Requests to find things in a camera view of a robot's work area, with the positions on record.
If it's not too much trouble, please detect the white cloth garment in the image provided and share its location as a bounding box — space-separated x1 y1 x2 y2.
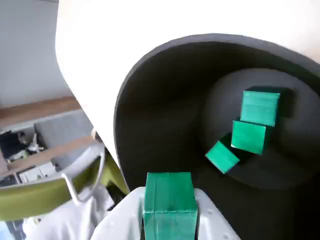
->
23 186 126 240

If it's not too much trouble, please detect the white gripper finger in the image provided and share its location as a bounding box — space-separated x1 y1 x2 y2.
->
194 188 241 240
91 186 146 240

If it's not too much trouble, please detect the green cube block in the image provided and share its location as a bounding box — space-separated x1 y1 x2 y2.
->
142 171 199 240
231 119 275 155
239 90 281 127
204 140 241 175

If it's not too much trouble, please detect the white chair with green cushions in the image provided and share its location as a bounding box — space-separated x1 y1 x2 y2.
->
0 143 131 222

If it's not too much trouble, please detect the black pot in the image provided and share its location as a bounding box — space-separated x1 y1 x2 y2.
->
113 32 320 240

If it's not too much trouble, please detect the wooden shelf frame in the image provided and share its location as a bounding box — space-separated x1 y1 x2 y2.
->
0 96 101 186

